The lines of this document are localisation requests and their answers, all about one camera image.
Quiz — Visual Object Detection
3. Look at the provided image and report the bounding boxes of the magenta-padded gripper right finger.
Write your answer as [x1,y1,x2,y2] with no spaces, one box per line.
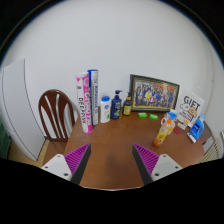
[131,143,184,187]

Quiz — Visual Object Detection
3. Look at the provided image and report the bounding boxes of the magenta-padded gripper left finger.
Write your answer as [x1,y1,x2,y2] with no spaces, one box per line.
[40,142,92,186]

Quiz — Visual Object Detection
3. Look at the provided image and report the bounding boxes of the orange drink bottle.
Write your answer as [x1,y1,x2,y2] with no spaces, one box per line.
[152,112,178,148]

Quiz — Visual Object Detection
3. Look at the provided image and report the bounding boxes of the white marker pen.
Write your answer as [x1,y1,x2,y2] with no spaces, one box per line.
[186,132,198,144]

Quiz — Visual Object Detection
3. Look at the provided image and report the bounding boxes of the brown wooden chair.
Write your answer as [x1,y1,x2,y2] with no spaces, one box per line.
[37,88,77,144]

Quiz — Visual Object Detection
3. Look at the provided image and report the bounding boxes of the blue transparent detergent bottle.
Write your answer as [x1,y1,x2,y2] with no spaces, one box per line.
[189,113,206,140]

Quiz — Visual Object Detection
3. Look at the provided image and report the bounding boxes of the white radiator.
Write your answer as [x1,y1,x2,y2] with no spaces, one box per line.
[197,129,224,164]

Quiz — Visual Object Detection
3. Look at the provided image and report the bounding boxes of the pink shuttlecock tube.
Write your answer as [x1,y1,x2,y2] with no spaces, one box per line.
[75,71,94,135]

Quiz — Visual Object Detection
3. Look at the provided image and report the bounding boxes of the dark yellow-labelled pump bottle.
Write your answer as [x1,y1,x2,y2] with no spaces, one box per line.
[122,92,133,117]

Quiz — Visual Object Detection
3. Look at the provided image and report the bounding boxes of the white lotion bottle blue cap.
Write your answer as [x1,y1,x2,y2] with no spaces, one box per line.
[99,95,112,124]

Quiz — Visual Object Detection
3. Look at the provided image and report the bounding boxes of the white printed gift bag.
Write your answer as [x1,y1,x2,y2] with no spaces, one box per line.
[176,87,206,129]

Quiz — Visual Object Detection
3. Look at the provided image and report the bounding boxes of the dark blue pump bottle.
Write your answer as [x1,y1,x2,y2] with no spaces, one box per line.
[110,89,124,121]

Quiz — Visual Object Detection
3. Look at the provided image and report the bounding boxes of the framed group photograph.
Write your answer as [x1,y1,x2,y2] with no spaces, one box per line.
[128,73,181,113]

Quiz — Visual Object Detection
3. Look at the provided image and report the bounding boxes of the blue and white shuttlecock tube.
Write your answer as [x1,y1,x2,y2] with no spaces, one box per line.
[87,68,100,127]

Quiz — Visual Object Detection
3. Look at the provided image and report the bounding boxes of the white door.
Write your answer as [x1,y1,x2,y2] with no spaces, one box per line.
[0,58,46,162]

